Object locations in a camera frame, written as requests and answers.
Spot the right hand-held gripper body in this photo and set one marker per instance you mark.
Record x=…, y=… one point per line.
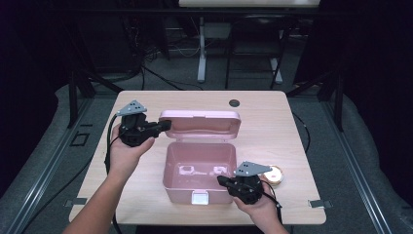
x=246, y=190

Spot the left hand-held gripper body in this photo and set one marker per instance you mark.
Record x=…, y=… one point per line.
x=136, y=130

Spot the pink storage box with lid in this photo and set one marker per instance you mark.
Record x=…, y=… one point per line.
x=199, y=162

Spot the person's right hand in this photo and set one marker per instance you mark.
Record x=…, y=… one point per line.
x=261, y=209

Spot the person's left hand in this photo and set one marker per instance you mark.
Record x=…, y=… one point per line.
x=125, y=157

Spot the black metal stand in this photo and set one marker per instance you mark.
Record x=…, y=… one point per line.
x=73, y=97
x=339, y=97

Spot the grey tape strip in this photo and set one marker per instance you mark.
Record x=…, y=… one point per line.
x=319, y=203
x=76, y=202

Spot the black chair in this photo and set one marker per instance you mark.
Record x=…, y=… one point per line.
x=256, y=35

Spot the white desk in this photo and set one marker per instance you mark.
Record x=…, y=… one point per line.
x=248, y=3

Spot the metal floor rail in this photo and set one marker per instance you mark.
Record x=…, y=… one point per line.
x=354, y=169
x=42, y=175

